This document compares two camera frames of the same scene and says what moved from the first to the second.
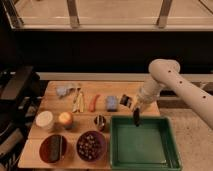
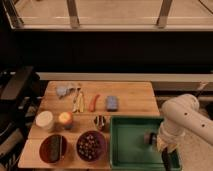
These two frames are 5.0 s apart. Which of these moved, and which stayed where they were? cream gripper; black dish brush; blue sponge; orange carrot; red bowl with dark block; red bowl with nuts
Moved: cream gripper; black dish brush
Stayed: orange carrot; blue sponge; red bowl with nuts; red bowl with dark block
